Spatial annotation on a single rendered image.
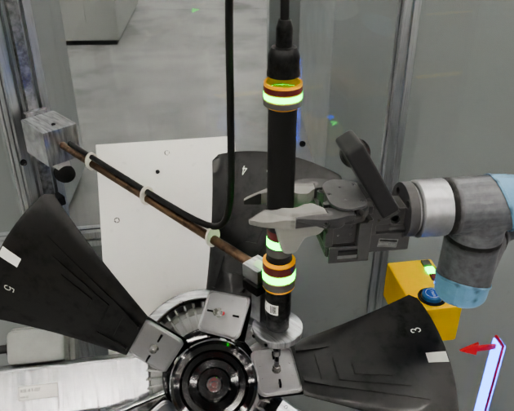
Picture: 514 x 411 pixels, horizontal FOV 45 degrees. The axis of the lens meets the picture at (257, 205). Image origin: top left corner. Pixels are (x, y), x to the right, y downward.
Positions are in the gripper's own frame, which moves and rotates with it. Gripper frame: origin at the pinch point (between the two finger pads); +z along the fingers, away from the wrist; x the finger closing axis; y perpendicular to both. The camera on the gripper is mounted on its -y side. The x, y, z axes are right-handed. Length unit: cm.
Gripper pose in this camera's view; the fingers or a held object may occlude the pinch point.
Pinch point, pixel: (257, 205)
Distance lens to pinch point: 75.7
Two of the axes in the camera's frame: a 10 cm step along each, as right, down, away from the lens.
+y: -0.1, 8.5, 5.2
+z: -9.9, 0.7, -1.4
